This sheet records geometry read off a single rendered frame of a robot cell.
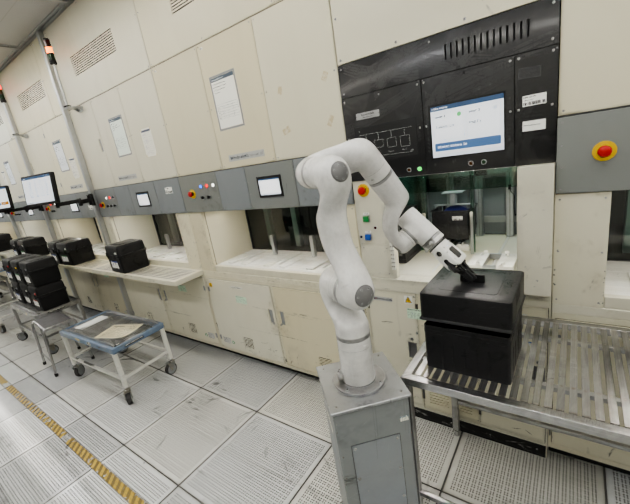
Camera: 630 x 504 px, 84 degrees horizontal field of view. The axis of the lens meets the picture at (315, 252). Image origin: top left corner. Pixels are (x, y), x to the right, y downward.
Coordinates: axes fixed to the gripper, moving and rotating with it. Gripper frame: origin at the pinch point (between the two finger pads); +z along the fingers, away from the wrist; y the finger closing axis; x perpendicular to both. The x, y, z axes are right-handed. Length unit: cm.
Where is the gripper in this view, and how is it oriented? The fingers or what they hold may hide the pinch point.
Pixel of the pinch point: (469, 275)
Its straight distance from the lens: 135.2
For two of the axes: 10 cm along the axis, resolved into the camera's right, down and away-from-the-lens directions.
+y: 5.8, -3.1, 7.5
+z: 6.7, 7.0, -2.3
